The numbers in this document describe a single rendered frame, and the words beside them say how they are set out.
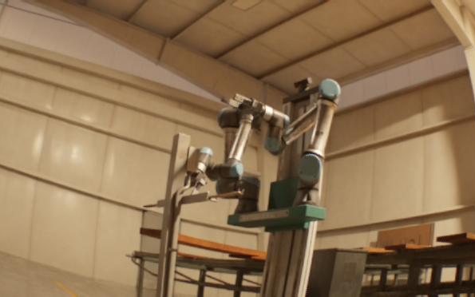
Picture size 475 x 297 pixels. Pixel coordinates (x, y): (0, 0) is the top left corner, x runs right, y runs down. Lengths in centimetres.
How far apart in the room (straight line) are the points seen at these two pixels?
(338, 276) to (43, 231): 857
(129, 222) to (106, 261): 130
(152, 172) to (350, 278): 919
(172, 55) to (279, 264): 1003
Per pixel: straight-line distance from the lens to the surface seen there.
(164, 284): 209
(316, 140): 221
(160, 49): 1214
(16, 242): 1025
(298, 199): 226
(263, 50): 1221
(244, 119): 270
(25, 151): 1044
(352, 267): 260
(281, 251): 264
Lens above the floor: 64
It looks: 17 degrees up
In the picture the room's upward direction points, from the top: 7 degrees clockwise
